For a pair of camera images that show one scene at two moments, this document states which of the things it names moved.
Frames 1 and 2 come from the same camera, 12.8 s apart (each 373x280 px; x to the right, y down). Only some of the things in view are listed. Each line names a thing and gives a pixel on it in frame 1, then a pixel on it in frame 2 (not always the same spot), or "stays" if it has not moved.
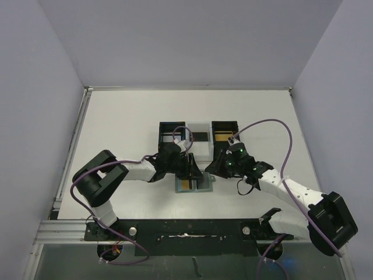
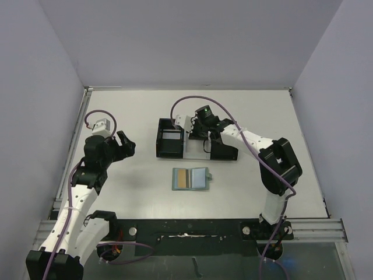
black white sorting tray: x=206 y=139 stays
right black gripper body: x=221 y=163 to x=193 y=130
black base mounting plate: x=188 y=237 stays
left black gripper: x=189 y=165 to x=118 y=144
